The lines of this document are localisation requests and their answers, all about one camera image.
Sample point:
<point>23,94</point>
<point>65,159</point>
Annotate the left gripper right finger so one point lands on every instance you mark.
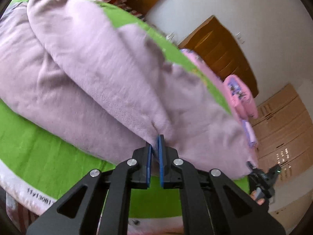
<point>211,203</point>

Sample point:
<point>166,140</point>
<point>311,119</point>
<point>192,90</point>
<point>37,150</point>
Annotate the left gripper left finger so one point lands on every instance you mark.
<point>99,203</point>

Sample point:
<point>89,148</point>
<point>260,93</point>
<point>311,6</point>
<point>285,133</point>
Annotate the lilac knit pants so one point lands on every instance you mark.
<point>109,90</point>

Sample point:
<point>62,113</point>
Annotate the green cartoon bed sheet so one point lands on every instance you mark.
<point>48,163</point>

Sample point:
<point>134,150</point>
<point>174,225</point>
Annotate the pink pillow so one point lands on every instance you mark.
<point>241,97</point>

